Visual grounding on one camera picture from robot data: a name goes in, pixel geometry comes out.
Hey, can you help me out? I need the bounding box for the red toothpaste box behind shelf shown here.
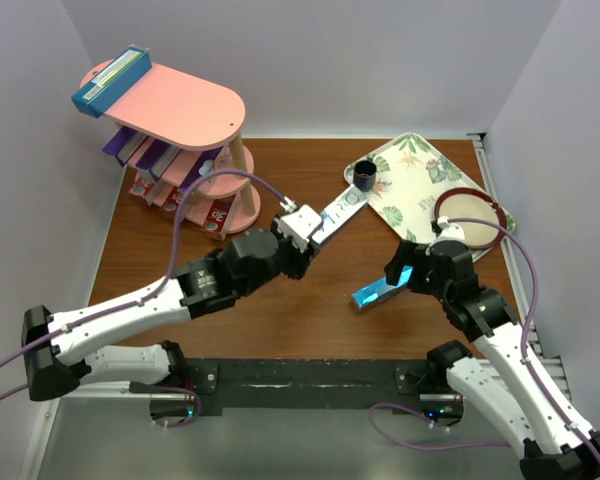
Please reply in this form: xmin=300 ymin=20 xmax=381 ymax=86
xmin=129 ymin=174 xmax=155 ymax=205

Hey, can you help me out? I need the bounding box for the red 3D toothpaste box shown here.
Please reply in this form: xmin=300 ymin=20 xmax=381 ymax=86
xmin=202 ymin=198 xmax=236 ymax=241

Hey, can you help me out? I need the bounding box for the red rimmed beige plate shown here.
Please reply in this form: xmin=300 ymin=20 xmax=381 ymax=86
xmin=434 ymin=187 xmax=508 ymax=250

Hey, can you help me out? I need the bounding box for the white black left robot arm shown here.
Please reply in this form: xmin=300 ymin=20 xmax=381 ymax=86
xmin=21 ymin=211 xmax=323 ymax=402

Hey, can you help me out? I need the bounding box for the shiny blue toothpaste box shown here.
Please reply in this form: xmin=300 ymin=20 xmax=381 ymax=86
xmin=349 ymin=266 xmax=412 ymax=314

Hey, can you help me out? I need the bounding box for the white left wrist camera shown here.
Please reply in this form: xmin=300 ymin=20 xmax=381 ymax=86
xmin=274 ymin=197 xmax=323 ymax=252

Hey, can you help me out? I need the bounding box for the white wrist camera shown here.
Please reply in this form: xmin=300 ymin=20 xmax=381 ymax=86
xmin=274 ymin=197 xmax=323 ymax=252
xmin=431 ymin=216 xmax=466 ymax=244

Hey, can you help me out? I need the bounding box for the pink three tier shelf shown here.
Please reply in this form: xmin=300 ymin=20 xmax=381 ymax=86
xmin=79 ymin=55 xmax=261 ymax=235

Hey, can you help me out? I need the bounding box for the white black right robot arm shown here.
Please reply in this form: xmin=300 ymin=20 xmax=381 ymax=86
xmin=385 ymin=240 xmax=600 ymax=479

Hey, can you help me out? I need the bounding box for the floral leaf print tray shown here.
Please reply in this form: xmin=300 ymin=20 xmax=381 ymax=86
xmin=364 ymin=133 xmax=515 ymax=244

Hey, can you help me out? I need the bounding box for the black front base bar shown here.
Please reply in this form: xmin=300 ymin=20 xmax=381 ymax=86
xmin=187 ymin=358 xmax=463 ymax=418

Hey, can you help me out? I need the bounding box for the red silver toothpaste box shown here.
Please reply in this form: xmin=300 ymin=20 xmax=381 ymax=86
xmin=162 ymin=187 xmax=198 ymax=214

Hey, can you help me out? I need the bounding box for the blue green toothpaste box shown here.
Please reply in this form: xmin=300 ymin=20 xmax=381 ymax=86
xmin=71 ymin=46 xmax=152 ymax=118

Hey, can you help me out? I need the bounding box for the purple toothpaste box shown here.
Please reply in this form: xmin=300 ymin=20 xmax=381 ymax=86
xmin=102 ymin=126 xmax=147 ymax=166
xmin=135 ymin=139 xmax=180 ymax=183

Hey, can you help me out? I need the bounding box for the dark blue mug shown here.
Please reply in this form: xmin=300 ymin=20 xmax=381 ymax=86
xmin=353 ymin=160 xmax=377 ymax=193

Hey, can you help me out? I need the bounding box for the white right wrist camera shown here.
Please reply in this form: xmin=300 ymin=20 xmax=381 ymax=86
xmin=431 ymin=216 xmax=466 ymax=244

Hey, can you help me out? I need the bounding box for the aluminium frame rail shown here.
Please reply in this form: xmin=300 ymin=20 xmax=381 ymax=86
xmin=467 ymin=133 xmax=499 ymax=201

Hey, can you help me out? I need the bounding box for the silver R&O sensitive toothpaste box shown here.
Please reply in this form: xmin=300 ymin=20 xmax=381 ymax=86
xmin=178 ymin=147 xmax=222 ymax=193

